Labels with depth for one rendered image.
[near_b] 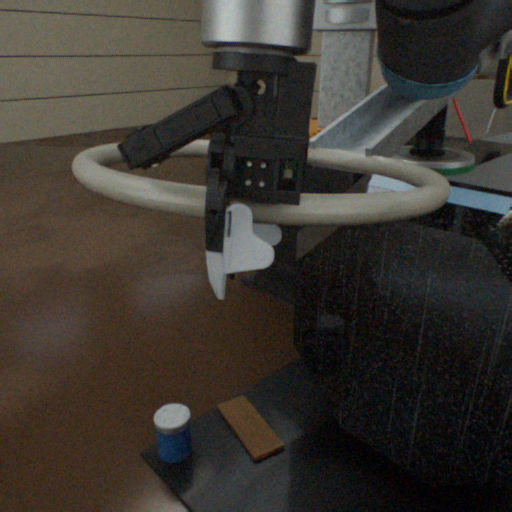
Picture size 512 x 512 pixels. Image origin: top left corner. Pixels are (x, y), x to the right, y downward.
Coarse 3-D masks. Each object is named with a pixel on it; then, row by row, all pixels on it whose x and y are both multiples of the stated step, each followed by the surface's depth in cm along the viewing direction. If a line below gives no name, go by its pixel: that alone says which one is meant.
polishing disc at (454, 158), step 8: (400, 152) 116; (408, 152) 117; (448, 152) 116; (456, 152) 116; (464, 152) 116; (408, 160) 108; (416, 160) 108; (424, 160) 108; (432, 160) 108; (440, 160) 108; (448, 160) 108; (456, 160) 108; (464, 160) 108; (472, 160) 109
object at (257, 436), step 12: (240, 396) 157; (228, 408) 152; (240, 408) 152; (252, 408) 152; (228, 420) 147; (240, 420) 147; (252, 420) 147; (264, 420) 147; (240, 432) 143; (252, 432) 143; (264, 432) 143; (252, 444) 138; (264, 444) 138; (276, 444) 138; (252, 456) 136; (264, 456) 136
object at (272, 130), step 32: (224, 64) 37; (256, 64) 36; (288, 64) 37; (256, 96) 39; (288, 96) 38; (224, 128) 40; (256, 128) 40; (288, 128) 39; (224, 160) 39; (256, 160) 40; (288, 160) 40; (256, 192) 41; (288, 192) 39
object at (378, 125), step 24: (384, 96) 100; (336, 120) 89; (360, 120) 95; (384, 120) 96; (408, 120) 86; (312, 144) 84; (336, 144) 90; (360, 144) 89; (384, 144) 80; (336, 168) 83
